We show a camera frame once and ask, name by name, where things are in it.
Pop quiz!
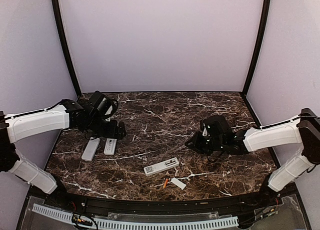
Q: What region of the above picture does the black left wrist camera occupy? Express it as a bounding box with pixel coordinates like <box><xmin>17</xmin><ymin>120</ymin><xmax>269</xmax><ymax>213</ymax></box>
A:
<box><xmin>89</xmin><ymin>91</ymin><xmax>119</xmax><ymax>120</ymax></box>

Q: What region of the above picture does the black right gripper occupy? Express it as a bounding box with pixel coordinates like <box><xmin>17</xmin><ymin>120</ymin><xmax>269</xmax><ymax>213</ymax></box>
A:
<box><xmin>185</xmin><ymin>130</ymin><xmax>225</xmax><ymax>155</ymax></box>

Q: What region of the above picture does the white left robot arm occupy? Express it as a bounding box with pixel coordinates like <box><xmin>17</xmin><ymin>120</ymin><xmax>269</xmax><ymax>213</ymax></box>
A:
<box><xmin>0</xmin><ymin>99</ymin><xmax>126</xmax><ymax>208</ymax></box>

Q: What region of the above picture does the black right frame post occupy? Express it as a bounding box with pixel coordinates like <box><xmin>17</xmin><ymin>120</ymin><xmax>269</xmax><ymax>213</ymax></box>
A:
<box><xmin>241</xmin><ymin>0</ymin><xmax>271</xmax><ymax>98</ymax></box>

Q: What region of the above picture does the white slotted cable duct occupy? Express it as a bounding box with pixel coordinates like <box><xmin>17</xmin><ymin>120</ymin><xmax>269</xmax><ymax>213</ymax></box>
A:
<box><xmin>31</xmin><ymin>203</ymin><xmax>240</xmax><ymax>230</ymax></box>

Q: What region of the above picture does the white remote back side up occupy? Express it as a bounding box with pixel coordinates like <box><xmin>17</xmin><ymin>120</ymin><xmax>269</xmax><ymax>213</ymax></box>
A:
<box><xmin>81</xmin><ymin>137</ymin><xmax>100</xmax><ymax>161</ymax></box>

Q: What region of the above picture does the orange battery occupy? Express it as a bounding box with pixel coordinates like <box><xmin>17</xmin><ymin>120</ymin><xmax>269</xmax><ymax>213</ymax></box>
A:
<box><xmin>163</xmin><ymin>178</ymin><xmax>169</xmax><ymax>188</ymax></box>

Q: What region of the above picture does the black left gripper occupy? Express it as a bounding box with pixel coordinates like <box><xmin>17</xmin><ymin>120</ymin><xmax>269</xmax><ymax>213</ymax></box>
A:
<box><xmin>86</xmin><ymin>114</ymin><xmax>126</xmax><ymax>139</ymax></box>

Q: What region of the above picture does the slim white remote with QR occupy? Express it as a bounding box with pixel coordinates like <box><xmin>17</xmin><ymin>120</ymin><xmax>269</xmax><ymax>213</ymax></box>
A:
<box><xmin>143</xmin><ymin>157</ymin><xmax>180</xmax><ymax>176</ymax></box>

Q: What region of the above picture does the white remote with buttons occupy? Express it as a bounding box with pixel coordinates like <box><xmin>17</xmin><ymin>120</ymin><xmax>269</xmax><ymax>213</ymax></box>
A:
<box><xmin>103</xmin><ymin>138</ymin><xmax>117</xmax><ymax>156</ymax></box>

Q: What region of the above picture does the black frame post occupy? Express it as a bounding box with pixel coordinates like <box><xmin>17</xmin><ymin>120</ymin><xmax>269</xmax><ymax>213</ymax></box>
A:
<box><xmin>241</xmin><ymin>0</ymin><xmax>271</xmax><ymax>98</ymax></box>
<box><xmin>51</xmin><ymin>0</ymin><xmax>82</xmax><ymax>97</ymax></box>

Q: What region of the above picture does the black left frame post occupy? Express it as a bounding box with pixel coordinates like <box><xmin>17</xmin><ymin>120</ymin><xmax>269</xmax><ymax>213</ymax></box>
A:
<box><xmin>51</xmin><ymin>0</ymin><xmax>82</xmax><ymax>97</ymax></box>

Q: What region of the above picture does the white battery cover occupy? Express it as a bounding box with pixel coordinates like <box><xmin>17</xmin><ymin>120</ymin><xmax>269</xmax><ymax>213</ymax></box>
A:
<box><xmin>171</xmin><ymin>178</ymin><xmax>186</xmax><ymax>190</ymax></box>

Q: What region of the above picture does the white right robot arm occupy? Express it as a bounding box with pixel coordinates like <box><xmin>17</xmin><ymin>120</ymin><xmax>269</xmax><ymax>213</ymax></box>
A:
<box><xmin>185</xmin><ymin>108</ymin><xmax>320</xmax><ymax>207</ymax></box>

